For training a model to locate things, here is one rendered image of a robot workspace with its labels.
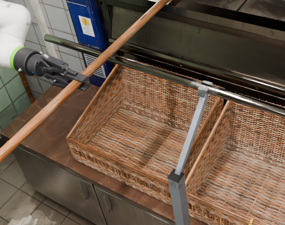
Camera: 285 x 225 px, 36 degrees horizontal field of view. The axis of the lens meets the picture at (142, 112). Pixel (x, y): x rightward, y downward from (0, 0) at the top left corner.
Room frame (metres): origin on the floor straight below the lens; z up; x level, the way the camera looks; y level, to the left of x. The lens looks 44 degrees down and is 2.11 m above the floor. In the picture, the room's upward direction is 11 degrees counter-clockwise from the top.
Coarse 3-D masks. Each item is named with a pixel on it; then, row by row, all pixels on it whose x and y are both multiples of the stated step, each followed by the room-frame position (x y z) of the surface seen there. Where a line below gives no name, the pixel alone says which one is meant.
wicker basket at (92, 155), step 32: (96, 96) 1.55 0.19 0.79; (128, 96) 1.66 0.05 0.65; (160, 96) 1.54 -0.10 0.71; (192, 96) 1.44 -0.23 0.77; (96, 128) 1.51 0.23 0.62; (128, 128) 1.50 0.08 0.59; (160, 128) 1.46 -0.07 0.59; (96, 160) 1.27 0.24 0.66; (128, 160) 1.30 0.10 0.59; (160, 160) 1.26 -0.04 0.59; (192, 160) 1.14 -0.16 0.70; (160, 192) 1.09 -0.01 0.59
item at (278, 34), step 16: (128, 0) 1.70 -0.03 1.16; (144, 0) 1.64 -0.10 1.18; (176, 0) 1.58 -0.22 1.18; (192, 16) 1.49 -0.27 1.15; (208, 16) 1.44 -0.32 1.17; (224, 16) 1.40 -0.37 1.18; (240, 16) 1.38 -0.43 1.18; (256, 16) 1.36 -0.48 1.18; (256, 32) 1.31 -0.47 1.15; (272, 32) 1.27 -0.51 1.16
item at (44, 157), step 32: (64, 128) 1.60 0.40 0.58; (32, 160) 1.54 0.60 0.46; (64, 160) 1.38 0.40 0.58; (64, 192) 1.43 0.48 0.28; (96, 192) 1.25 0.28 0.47; (128, 192) 1.13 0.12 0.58; (96, 224) 1.31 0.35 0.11; (128, 224) 1.15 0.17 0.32; (160, 224) 1.01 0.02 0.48; (192, 224) 0.92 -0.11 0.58
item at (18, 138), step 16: (160, 0) 1.54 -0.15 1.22; (144, 16) 1.45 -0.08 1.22; (128, 32) 1.36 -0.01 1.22; (112, 48) 1.28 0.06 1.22; (96, 64) 1.21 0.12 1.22; (64, 96) 1.08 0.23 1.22; (48, 112) 1.02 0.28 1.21; (32, 128) 0.96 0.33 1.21; (16, 144) 0.91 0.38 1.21; (0, 160) 0.86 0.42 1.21
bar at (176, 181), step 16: (80, 48) 1.39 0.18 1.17; (128, 64) 1.24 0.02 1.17; (144, 64) 1.22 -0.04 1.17; (176, 80) 1.11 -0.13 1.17; (192, 80) 1.08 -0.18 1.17; (208, 96) 1.03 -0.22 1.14; (224, 96) 0.99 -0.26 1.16; (240, 96) 0.97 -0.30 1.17; (272, 112) 0.89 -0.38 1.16; (192, 128) 0.98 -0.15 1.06; (192, 144) 0.95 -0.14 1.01; (176, 176) 0.88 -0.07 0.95; (176, 192) 0.87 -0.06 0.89; (176, 208) 0.87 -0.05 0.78; (176, 224) 0.88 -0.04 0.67
